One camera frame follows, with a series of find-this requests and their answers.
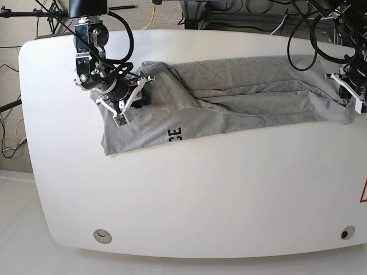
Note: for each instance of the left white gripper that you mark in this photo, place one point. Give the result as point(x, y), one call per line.
point(352, 85)

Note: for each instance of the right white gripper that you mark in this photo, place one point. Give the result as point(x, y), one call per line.
point(122, 95)

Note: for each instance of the grey T-shirt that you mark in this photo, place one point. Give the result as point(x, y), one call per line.
point(204, 98)

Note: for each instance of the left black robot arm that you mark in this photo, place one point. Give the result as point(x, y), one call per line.
point(349, 28)

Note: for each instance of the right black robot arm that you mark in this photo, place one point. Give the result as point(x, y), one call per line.
point(93, 68)

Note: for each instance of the black tripod stand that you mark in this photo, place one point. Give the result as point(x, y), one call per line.
point(53, 12)

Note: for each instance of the right table grommet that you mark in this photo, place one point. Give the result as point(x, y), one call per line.
point(348, 232)

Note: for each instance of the table grommet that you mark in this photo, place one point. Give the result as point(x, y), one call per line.
point(102, 236)
point(348, 232)

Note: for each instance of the left table grommet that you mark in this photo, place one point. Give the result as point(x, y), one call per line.
point(102, 236)

